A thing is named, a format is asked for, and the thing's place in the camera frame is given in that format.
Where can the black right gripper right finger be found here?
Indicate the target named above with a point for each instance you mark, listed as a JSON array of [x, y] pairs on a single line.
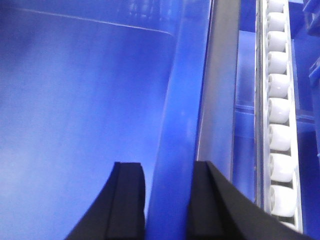
[[217, 210]]

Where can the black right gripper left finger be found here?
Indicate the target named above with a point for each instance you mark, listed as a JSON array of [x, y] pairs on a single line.
[[118, 211]]

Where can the dark blue bin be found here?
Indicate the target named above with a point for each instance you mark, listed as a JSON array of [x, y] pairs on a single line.
[[85, 84], [305, 51]]

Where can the white roller conveyor rail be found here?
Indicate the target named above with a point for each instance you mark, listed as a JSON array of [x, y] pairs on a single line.
[[278, 188]]

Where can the grey metal divider rail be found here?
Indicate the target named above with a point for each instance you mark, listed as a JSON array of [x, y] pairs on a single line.
[[216, 125]]

